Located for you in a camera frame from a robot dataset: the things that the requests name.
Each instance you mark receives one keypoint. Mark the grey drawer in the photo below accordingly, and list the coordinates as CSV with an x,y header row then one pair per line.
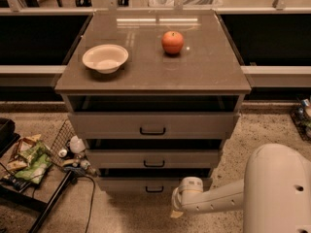
x,y
148,185
153,158
152,125

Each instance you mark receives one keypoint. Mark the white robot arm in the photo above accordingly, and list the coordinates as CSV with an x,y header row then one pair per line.
x,y
274,195

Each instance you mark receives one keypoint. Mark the grey drawer cabinet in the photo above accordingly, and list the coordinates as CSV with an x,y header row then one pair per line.
x,y
204,77

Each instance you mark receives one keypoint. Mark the green snack bag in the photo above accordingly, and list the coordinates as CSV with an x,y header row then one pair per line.
x,y
39,162

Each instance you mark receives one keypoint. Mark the brown snack bag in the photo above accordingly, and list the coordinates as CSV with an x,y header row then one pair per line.
x,y
17,160

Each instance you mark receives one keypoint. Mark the black metal stand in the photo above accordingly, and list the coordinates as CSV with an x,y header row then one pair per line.
x,y
42,208

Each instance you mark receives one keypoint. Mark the white bowl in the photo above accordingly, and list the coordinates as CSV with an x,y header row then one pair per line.
x,y
105,59

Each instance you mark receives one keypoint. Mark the red apple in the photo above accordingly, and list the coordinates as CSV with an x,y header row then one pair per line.
x,y
172,42

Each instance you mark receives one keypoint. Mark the black box at left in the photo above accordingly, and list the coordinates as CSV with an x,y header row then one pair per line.
x,y
8,136

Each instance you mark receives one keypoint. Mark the wire basket with items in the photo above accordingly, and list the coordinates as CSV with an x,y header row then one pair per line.
x,y
68,152

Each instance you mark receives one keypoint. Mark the right wire basket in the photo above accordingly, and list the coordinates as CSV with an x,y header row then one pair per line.
x,y
301,116

